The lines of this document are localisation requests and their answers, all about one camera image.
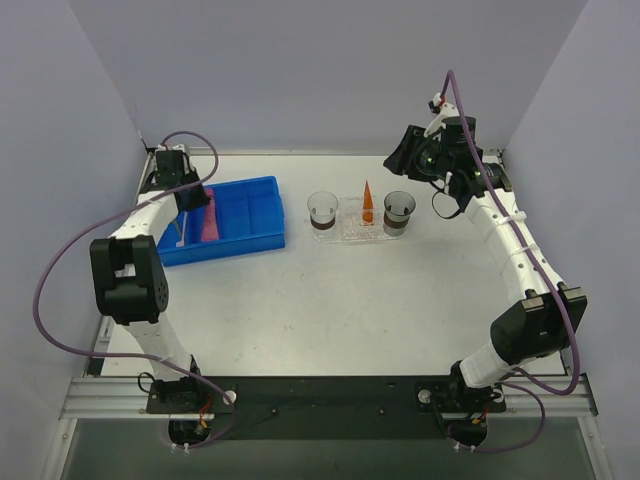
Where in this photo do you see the clear brown-banded cup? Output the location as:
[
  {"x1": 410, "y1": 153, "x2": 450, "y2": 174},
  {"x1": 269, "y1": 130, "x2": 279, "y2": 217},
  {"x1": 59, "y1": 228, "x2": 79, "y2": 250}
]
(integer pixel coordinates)
[{"x1": 383, "y1": 191, "x2": 416, "y2": 237}]

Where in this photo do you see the orange toothpaste tube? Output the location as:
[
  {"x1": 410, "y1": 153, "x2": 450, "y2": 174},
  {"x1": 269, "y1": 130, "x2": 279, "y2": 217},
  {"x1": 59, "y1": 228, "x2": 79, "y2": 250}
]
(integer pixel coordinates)
[{"x1": 361, "y1": 182, "x2": 374, "y2": 226}]

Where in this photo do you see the clear acrylic toothbrush holder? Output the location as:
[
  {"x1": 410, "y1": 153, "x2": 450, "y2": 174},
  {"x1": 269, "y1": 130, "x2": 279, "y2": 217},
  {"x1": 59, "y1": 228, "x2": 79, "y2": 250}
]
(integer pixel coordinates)
[{"x1": 335, "y1": 196, "x2": 391, "y2": 243}]

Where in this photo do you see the clear blue-tinted cup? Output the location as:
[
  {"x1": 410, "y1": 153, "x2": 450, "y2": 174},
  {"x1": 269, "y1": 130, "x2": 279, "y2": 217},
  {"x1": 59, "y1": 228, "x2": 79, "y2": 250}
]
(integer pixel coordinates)
[{"x1": 307, "y1": 191, "x2": 339, "y2": 238}]

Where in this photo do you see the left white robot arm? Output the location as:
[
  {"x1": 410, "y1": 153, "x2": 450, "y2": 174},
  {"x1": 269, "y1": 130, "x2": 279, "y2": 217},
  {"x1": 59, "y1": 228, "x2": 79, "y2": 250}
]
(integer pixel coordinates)
[{"x1": 90, "y1": 145, "x2": 209, "y2": 412}]

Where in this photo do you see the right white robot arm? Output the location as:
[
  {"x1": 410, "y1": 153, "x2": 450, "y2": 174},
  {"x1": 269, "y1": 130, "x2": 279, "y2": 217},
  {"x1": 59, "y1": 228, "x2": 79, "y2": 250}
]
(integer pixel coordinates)
[{"x1": 384, "y1": 93, "x2": 587, "y2": 389}]

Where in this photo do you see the pink toothpaste tube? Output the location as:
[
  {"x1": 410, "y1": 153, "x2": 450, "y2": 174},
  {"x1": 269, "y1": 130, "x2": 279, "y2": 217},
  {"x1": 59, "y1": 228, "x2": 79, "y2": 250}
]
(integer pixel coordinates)
[{"x1": 200, "y1": 187, "x2": 220, "y2": 242}]

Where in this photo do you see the white toothbrush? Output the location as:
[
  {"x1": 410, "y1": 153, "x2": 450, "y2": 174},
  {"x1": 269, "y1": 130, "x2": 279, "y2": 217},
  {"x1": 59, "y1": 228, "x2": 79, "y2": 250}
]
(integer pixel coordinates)
[{"x1": 175, "y1": 212, "x2": 188, "y2": 248}]

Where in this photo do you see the clear textured oval tray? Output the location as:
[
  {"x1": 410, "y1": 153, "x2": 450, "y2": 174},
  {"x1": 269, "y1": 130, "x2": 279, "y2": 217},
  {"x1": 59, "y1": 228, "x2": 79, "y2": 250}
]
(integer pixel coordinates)
[{"x1": 309, "y1": 206, "x2": 409, "y2": 243}]

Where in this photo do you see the blue plastic bin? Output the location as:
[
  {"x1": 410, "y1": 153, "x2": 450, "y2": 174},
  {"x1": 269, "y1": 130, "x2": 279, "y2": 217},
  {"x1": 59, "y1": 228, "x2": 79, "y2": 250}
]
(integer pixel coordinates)
[{"x1": 158, "y1": 176, "x2": 285, "y2": 267}]

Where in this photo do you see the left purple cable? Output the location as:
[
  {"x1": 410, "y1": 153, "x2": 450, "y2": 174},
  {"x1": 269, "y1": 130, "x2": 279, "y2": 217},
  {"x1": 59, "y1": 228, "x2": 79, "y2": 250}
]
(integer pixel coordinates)
[{"x1": 32, "y1": 130, "x2": 239, "y2": 449}]

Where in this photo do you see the purple cable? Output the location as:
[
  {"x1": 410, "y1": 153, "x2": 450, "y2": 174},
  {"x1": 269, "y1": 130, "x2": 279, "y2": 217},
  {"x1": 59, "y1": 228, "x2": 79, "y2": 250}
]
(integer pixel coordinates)
[
  {"x1": 439, "y1": 69, "x2": 582, "y2": 454},
  {"x1": 32, "y1": 130, "x2": 239, "y2": 449}
]

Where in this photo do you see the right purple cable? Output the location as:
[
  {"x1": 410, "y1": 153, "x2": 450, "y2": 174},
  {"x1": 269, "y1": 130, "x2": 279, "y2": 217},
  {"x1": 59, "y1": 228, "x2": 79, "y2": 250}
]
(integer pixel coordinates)
[{"x1": 439, "y1": 69, "x2": 582, "y2": 454}]

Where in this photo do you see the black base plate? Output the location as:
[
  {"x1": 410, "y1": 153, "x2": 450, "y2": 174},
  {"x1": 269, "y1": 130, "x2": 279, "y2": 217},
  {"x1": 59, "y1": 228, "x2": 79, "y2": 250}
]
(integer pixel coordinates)
[{"x1": 145, "y1": 375, "x2": 506, "y2": 443}]

